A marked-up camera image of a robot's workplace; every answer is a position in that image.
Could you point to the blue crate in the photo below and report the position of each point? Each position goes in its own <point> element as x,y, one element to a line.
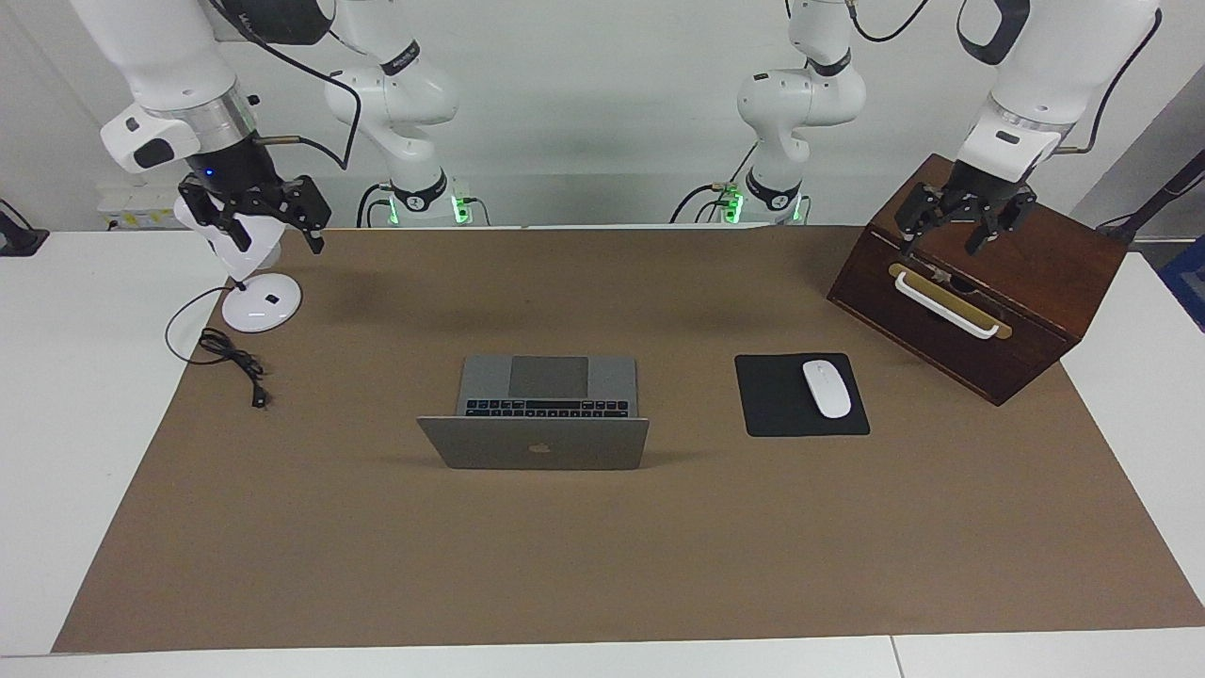
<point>1188,278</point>

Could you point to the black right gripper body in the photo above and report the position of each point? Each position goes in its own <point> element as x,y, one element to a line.
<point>245,184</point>

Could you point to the white desk lamp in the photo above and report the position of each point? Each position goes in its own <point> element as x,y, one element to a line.
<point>264,306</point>

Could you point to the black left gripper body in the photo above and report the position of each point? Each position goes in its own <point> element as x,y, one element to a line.
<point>979,198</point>

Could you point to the black mouse pad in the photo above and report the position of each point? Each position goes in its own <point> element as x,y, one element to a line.
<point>772,405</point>

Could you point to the dark wooden box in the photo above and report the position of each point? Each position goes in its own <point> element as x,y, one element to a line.
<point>1036,282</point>

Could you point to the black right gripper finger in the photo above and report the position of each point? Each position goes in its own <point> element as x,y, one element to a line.
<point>237,237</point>
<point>314,241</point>

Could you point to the white computer mouse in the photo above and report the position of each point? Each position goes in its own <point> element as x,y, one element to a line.
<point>827,388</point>

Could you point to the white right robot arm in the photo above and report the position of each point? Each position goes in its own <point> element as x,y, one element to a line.
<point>160,56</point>

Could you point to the brown paper table mat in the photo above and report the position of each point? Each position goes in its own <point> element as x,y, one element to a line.
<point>602,556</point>

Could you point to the black clamp mount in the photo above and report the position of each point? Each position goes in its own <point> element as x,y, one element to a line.
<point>19,242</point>

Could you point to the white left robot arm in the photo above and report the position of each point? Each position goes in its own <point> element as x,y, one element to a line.
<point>1054,75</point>

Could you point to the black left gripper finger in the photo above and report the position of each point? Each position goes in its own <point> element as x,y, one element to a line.
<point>909,245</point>
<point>981,241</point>

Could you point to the black stand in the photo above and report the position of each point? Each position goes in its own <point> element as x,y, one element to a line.
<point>1167,188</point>

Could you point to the white power strip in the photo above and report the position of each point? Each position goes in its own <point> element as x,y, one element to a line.
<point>127,218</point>

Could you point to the silver laptop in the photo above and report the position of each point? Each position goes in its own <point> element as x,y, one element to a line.
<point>565,452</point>

